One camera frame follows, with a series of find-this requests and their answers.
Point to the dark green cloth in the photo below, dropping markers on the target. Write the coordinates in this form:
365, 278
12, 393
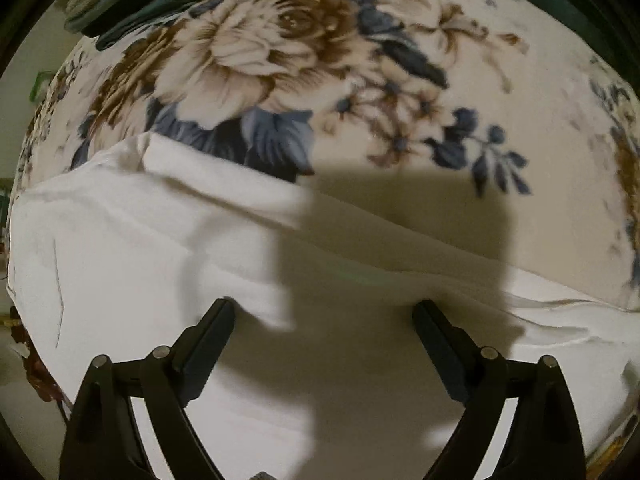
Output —
165, 2

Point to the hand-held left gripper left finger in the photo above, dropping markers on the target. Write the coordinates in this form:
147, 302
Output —
206, 351

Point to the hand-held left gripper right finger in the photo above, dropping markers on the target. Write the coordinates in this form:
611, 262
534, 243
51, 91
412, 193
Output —
439, 346

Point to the floral printed blanket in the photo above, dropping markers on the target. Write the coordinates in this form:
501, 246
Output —
350, 85

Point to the white pants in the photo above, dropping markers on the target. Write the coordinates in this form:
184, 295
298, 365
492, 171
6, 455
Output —
150, 260

